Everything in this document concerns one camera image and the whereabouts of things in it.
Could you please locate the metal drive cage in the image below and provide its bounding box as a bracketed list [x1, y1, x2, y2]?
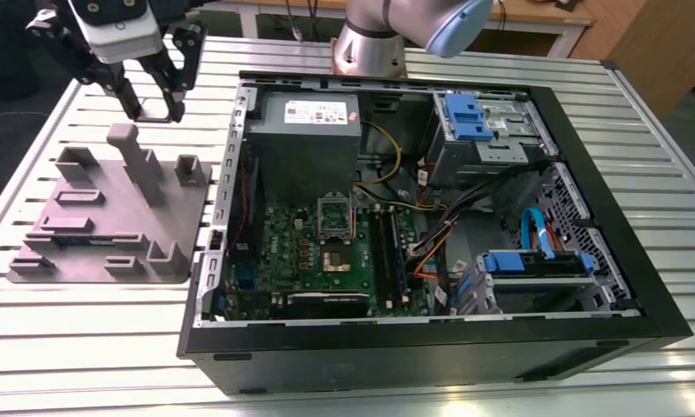
[427, 90, 561, 188]

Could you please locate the blue flat wire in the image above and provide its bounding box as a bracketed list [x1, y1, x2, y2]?
[521, 207, 558, 261]

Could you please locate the hard disk in blue carrier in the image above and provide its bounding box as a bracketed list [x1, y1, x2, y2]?
[480, 249, 596, 279]

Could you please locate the wooden cabinet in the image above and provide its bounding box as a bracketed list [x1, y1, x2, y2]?
[568, 0, 695, 118]

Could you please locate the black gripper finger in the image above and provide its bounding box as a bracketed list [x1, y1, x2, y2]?
[142, 23, 209, 122]
[26, 8, 146, 122]

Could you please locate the black PC case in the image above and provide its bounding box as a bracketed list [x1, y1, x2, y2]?
[176, 69, 695, 396]

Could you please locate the yellow wire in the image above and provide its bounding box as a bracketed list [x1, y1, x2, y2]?
[353, 120, 405, 188]

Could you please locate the black wire bundle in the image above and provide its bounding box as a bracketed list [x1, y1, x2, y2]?
[409, 160, 558, 257]

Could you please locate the black NVIDIA graphics card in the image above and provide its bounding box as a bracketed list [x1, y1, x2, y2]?
[269, 289, 374, 321]

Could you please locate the metal disk bay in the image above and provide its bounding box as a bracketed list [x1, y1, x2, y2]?
[449, 249, 637, 316]

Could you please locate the blue drive bay latch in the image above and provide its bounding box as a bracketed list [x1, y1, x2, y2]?
[445, 93, 497, 142]

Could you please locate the CPU socket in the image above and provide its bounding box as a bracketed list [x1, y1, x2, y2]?
[322, 245, 358, 274]

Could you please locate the green motherboard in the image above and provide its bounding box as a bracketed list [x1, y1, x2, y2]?
[225, 203, 435, 321]

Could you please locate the wooden desk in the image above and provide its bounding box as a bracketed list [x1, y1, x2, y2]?
[206, 0, 598, 60]

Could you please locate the RAM stick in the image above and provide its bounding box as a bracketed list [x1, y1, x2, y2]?
[51, 235, 120, 247]
[389, 207, 411, 303]

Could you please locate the grey parts rack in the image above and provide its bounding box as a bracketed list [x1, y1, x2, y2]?
[4, 122, 217, 286]

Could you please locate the orange wire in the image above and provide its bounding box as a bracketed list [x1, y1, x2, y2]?
[411, 223, 457, 280]

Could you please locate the metal socket cover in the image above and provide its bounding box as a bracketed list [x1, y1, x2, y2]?
[315, 194, 358, 241]

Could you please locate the grey power supply unit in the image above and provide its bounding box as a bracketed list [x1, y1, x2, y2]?
[247, 93, 365, 205]

